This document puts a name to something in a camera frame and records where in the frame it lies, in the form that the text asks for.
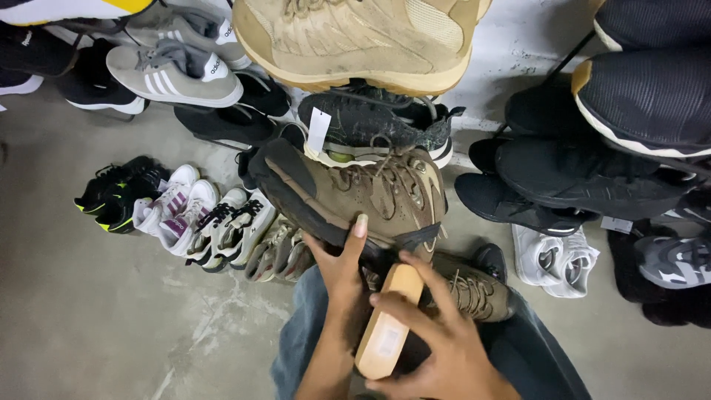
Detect person's left hand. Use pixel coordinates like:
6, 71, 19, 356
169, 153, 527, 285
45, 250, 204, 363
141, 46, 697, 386
303, 214, 377, 346

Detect person's right hand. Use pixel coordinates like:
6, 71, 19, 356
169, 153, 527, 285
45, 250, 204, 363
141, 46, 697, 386
364, 250, 523, 400

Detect wooden shoe brush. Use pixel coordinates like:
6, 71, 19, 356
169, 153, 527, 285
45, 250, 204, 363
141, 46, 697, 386
354, 264, 425, 381

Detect brown suede hiking boot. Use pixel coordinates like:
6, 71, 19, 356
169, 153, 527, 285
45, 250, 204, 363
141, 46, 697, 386
248, 138, 450, 273
419, 253, 517, 324

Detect beige striped sneaker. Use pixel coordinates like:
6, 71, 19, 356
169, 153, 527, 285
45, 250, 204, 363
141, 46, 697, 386
275, 228, 316, 282
244, 214, 298, 282

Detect person's blue jeans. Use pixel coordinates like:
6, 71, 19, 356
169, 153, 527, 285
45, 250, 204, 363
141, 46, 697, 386
271, 266, 592, 400

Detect small black shoe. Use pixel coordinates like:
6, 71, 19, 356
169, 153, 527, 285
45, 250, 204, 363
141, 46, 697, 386
471, 243, 508, 284

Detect white sneaker black laces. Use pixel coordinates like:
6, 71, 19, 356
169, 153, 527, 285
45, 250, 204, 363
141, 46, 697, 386
186, 188, 249, 267
203, 191, 277, 273

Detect white paper tag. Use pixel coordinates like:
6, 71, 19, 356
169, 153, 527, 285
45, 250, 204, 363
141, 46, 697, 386
307, 107, 332, 154

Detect matte black running sneaker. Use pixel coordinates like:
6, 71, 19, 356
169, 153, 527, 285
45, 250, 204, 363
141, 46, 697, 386
504, 83, 591, 141
454, 172, 601, 238
493, 136, 702, 221

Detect white purple striped sneaker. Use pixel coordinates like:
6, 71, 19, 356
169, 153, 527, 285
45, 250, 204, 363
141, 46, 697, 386
132, 164, 201, 237
158, 179, 219, 257

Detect black green knit sneaker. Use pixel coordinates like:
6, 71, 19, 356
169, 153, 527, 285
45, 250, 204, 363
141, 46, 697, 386
297, 82, 466, 170

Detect plain black sneaker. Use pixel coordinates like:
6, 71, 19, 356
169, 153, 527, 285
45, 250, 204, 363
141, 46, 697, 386
236, 69, 292, 119
174, 103, 278, 150

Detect black fuzzy boot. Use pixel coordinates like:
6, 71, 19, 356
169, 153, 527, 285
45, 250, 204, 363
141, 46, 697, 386
607, 221, 711, 329

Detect small white label tag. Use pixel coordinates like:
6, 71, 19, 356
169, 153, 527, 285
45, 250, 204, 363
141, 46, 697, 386
600, 216, 634, 234

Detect black neon yellow sneaker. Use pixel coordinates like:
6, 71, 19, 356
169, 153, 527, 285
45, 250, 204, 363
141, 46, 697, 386
74, 156, 156, 216
94, 167, 172, 234

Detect grey camouflage sneaker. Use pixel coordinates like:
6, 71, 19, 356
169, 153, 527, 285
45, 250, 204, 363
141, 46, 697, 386
633, 234, 711, 290

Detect large tan suede shoe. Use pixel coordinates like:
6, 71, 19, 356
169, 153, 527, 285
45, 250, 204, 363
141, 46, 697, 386
231, 0, 493, 98

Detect grey sneaker white stripes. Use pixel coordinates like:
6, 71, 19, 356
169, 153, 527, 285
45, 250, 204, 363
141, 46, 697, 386
106, 40, 244, 109
125, 4, 253, 70

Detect black sneaker white sole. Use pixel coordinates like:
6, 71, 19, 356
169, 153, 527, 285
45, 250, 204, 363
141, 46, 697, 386
0, 22, 79, 96
58, 39, 150, 116

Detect black mesh shoe cream sole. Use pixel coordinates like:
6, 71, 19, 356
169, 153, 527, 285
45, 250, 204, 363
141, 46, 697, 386
572, 49, 711, 160
592, 0, 711, 53

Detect white yellow black shoe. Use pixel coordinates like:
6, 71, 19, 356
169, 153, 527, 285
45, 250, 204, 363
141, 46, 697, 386
0, 0, 159, 27

